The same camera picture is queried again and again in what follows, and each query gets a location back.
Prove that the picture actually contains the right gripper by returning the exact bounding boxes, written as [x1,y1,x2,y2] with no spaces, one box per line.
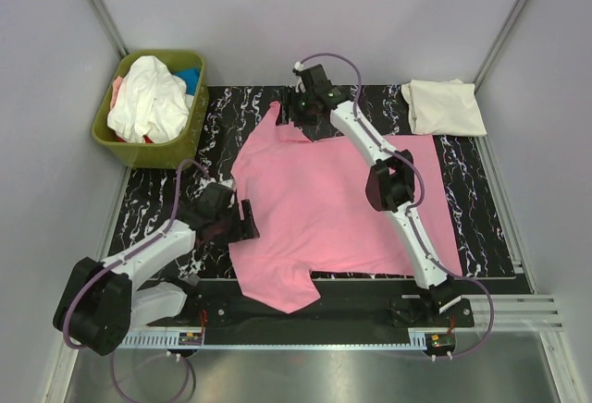
[274,88,316,128]

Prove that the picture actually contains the pink t-shirt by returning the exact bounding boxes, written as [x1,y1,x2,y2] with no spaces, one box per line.
[228,101,463,314]

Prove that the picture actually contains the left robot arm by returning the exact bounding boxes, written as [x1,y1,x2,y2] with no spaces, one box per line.
[53,199,260,356]

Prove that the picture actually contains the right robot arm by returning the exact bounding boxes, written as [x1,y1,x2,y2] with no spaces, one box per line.
[277,87,461,326]

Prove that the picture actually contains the olive green plastic basket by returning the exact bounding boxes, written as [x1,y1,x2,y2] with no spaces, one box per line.
[91,50,209,169]

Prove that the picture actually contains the blue garment in basket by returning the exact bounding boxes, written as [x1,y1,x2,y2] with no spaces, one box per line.
[175,67,201,96]

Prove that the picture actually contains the white shirt in basket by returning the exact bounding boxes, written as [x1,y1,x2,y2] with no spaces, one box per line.
[106,55,196,144]

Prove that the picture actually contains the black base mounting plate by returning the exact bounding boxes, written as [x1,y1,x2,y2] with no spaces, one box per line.
[152,279,475,347]

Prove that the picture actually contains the folded cream t-shirt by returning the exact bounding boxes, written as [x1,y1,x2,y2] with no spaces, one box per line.
[401,79,487,137]

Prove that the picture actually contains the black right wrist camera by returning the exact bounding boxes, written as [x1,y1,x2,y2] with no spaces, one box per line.
[300,64,333,95]

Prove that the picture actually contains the left aluminium corner post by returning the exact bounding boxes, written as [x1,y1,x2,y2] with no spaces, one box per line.
[89,0,129,58]

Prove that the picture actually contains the aluminium corner post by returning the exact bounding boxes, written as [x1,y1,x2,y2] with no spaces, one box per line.
[474,0,530,93]
[89,0,129,58]

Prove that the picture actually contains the right aluminium corner post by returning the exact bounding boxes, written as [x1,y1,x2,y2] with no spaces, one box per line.
[474,0,530,93]

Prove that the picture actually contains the aluminium rail frame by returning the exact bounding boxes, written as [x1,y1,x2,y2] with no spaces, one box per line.
[120,295,562,352]

